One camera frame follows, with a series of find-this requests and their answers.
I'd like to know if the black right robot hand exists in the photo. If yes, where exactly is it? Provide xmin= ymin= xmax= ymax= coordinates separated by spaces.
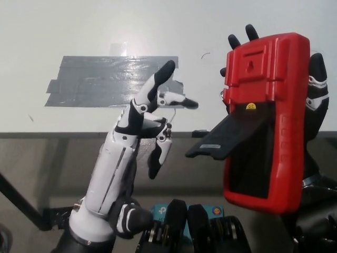
xmin=220 ymin=23 xmax=330 ymax=183

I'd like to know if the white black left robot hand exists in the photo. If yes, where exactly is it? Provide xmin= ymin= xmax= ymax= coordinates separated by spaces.
xmin=68 ymin=60 xmax=200 ymax=242

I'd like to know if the red digital multimeter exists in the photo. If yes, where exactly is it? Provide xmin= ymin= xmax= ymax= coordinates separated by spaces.
xmin=185 ymin=32 xmax=311 ymax=215

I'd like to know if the black table leg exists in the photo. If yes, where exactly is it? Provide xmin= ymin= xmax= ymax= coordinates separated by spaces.
xmin=0 ymin=172 xmax=45 ymax=230

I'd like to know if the large grey duct tape patch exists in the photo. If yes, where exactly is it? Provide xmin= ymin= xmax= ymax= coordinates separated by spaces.
xmin=44 ymin=55 xmax=185 ymax=109

